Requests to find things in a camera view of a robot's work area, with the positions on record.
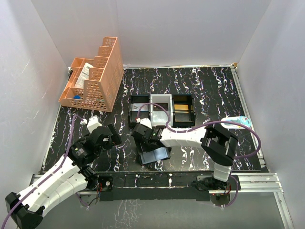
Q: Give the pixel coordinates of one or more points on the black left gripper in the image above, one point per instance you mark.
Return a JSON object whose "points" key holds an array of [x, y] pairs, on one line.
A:
{"points": [[110, 134]]}

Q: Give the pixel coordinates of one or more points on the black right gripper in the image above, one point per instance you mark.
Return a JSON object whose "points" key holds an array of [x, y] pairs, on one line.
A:
{"points": [[144, 146]]}

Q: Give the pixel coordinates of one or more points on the black leather card holder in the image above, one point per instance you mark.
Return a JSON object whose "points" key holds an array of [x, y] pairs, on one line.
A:
{"points": [[154, 156]]}

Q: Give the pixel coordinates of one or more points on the dark card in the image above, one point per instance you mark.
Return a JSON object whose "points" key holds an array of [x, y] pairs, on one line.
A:
{"points": [[161, 107]]}

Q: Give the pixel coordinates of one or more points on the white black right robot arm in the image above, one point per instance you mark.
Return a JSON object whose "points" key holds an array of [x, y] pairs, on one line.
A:
{"points": [[218, 142]]}

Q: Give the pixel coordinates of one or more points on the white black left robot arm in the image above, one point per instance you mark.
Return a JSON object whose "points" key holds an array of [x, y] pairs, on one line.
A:
{"points": [[71, 174]]}

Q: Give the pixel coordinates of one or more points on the card in left bin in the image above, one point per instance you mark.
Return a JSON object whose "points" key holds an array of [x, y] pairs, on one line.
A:
{"points": [[140, 106]]}

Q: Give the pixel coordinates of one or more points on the gold card in right bin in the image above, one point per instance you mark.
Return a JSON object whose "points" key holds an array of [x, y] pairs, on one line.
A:
{"points": [[182, 108]]}

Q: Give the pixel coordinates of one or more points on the white middle bin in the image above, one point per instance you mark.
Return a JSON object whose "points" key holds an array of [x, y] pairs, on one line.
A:
{"points": [[161, 117]]}

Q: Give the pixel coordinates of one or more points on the black right bin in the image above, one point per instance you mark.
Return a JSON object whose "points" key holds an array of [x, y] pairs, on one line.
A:
{"points": [[184, 115]]}

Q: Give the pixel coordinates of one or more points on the orange plastic desk organizer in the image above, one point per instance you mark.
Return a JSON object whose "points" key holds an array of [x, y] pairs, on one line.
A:
{"points": [[99, 92]]}

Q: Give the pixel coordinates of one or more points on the white paper packet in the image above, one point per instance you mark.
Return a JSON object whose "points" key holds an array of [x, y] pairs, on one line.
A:
{"points": [[84, 75]]}

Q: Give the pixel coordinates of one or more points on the blue white blister pack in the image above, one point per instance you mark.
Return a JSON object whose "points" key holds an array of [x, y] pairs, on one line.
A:
{"points": [[236, 119]]}

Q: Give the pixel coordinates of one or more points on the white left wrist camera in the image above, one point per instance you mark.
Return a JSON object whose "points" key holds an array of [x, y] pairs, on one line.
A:
{"points": [[92, 123]]}

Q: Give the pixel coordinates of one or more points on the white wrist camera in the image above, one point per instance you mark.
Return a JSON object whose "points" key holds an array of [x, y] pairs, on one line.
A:
{"points": [[92, 123], [143, 122]]}

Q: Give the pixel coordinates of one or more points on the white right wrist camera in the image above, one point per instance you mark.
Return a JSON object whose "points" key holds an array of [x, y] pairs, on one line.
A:
{"points": [[143, 122]]}

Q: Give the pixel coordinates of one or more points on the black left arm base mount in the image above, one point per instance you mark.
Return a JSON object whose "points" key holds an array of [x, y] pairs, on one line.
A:
{"points": [[105, 184]]}

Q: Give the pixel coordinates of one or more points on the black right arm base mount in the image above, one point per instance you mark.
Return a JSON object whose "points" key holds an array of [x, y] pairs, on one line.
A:
{"points": [[209, 183]]}

